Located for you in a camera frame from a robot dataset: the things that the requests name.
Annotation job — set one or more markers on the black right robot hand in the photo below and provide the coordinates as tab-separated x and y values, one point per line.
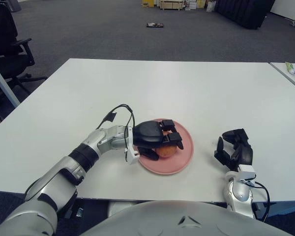
244	152

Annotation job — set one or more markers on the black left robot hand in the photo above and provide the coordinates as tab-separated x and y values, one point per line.
147	134

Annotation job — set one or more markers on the red orange apple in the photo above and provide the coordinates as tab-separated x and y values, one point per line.
166	152

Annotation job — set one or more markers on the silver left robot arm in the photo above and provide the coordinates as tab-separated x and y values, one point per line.
64	172

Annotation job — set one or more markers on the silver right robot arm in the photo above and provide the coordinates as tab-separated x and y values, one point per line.
239	196

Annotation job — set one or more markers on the pink round plate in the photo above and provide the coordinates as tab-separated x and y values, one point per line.
182	159

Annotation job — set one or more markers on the grey robot torso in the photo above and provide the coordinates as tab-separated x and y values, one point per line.
162	218

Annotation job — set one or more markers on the green white tube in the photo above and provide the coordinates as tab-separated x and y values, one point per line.
290	67

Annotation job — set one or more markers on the black flat floor tray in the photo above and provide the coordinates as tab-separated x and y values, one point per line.
155	25

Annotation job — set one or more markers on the yellow cardboard box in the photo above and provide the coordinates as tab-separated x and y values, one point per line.
148	3

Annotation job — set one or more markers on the wooden pallet crate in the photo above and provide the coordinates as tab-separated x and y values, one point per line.
171	5

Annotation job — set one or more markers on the stack of white boxes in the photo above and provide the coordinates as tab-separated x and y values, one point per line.
191	4

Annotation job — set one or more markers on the black partition screen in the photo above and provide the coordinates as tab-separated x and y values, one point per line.
243	12

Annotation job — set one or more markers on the pale yellow box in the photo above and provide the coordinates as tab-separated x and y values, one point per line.
201	3

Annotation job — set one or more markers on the white plastic bag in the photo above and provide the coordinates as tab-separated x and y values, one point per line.
210	6

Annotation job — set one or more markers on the grey desk leg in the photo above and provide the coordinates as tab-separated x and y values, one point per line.
3	86

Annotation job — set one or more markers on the black office chair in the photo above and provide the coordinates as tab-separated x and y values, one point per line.
5	64

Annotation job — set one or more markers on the grey cabinet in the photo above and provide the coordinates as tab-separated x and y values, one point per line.
17	5

